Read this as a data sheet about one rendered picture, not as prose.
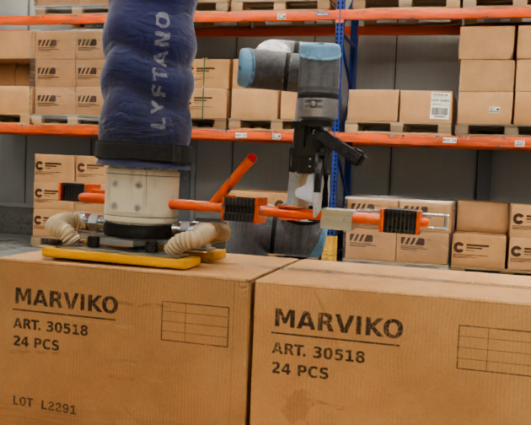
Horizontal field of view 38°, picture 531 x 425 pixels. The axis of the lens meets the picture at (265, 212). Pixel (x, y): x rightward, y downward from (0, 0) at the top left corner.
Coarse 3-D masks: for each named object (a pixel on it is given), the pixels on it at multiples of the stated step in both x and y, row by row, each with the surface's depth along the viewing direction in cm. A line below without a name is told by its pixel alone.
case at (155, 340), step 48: (0, 288) 170; (48, 288) 167; (96, 288) 163; (144, 288) 160; (192, 288) 157; (240, 288) 154; (0, 336) 171; (48, 336) 167; (96, 336) 164; (144, 336) 160; (192, 336) 157; (240, 336) 154; (0, 384) 171; (48, 384) 168; (96, 384) 164; (144, 384) 161; (192, 384) 158; (240, 384) 155
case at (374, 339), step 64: (256, 320) 153; (320, 320) 149; (384, 320) 145; (448, 320) 142; (512, 320) 139; (256, 384) 153; (320, 384) 150; (384, 384) 146; (448, 384) 143; (512, 384) 139
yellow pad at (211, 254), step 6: (114, 246) 185; (120, 246) 184; (162, 246) 183; (186, 252) 180; (192, 252) 180; (198, 252) 180; (204, 252) 179; (210, 252) 179; (216, 252) 181; (222, 252) 184; (204, 258) 179; (210, 258) 179; (216, 258) 180
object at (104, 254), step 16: (96, 240) 170; (64, 256) 167; (80, 256) 166; (96, 256) 165; (112, 256) 164; (128, 256) 163; (144, 256) 163; (160, 256) 163; (176, 256) 162; (192, 256) 168
